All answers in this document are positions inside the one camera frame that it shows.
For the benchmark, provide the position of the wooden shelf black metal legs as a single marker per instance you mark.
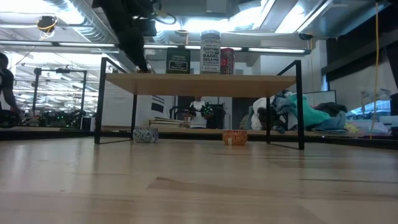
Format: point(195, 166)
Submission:
point(199, 85)

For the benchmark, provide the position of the white cabinet black stripes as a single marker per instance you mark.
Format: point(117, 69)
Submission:
point(118, 109)

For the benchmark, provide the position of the white garment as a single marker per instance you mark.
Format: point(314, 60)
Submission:
point(256, 115)

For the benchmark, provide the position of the bagel sesame seasoning jar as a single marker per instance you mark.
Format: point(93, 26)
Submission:
point(210, 53)

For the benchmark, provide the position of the silver ventilation duct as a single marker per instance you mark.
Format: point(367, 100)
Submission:
point(87, 28)

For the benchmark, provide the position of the blue denim cloth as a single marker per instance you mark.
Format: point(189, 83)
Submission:
point(281, 105)

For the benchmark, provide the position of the white board panel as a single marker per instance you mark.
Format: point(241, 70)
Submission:
point(320, 98)

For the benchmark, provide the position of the teal cloth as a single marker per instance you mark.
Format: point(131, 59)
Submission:
point(306, 115)

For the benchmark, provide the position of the stack of books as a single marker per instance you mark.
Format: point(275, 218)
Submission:
point(168, 123)

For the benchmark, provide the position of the pale pink cloth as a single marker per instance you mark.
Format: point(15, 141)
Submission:
point(367, 127)

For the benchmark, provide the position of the orange patterned bowl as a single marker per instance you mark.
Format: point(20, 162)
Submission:
point(234, 137)

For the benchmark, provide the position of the black security camera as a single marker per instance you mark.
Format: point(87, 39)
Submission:
point(305, 36)

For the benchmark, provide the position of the blue white patterned bowl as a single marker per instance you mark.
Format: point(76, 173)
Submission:
point(145, 135)

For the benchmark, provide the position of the dark green spice box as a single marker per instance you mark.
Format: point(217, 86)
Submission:
point(178, 60)

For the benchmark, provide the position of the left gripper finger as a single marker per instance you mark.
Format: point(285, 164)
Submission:
point(133, 49)

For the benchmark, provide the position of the person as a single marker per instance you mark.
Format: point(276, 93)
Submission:
point(7, 81)
point(197, 118)

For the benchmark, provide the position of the black background robot arm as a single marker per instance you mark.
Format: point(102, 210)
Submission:
point(178, 112)
point(9, 119)
point(217, 118)

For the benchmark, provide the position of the black cloth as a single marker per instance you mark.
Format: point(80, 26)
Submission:
point(331, 108)

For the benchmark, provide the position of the long ceiling light bar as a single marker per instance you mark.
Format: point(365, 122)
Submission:
point(273, 50)

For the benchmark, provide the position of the black aluminium table frame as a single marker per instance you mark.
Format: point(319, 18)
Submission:
point(46, 135)

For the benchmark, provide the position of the black background camera stand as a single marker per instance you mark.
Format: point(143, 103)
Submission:
point(36, 87)

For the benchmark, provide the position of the red patterned spice tin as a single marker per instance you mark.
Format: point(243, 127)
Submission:
point(228, 61)

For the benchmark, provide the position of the blue grey cloth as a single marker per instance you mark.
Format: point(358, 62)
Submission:
point(334, 124)

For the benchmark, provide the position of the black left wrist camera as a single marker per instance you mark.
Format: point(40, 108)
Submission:
point(146, 27)

